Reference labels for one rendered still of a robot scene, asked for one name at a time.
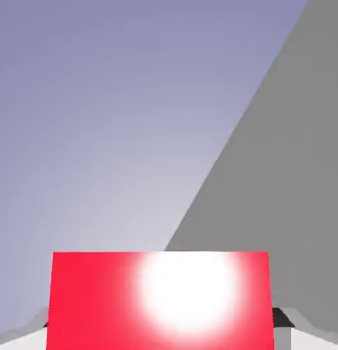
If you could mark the small red cube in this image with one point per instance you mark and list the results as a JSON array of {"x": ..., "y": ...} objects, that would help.
[{"x": 97, "y": 300}]

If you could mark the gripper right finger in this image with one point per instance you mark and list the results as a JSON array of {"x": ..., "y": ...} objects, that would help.
[{"x": 299, "y": 336}]

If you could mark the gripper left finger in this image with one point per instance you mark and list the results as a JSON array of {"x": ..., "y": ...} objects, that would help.
[{"x": 26, "y": 340}]

